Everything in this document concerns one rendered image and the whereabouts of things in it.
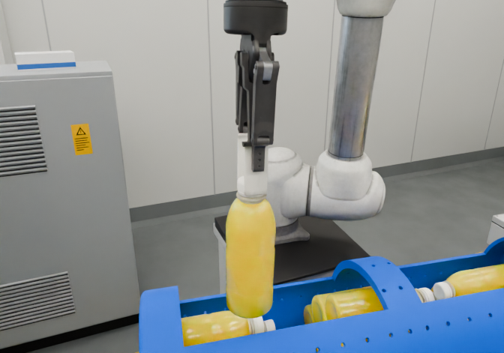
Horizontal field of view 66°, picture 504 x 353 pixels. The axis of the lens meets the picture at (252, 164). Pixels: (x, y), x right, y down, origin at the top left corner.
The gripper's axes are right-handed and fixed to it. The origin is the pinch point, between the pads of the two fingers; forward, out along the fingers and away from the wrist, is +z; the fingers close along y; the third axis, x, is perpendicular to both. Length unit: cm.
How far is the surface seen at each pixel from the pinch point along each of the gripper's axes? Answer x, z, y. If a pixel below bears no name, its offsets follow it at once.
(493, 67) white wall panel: 356, 25, -333
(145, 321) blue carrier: -15.7, 26.2, -3.2
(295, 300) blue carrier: 15.4, 40.3, -19.7
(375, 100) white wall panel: 198, 54, -308
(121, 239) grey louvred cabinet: -36, 90, -141
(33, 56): -66, -1, -151
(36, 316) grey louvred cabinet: -80, 126, -133
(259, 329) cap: 4.5, 37.1, -9.3
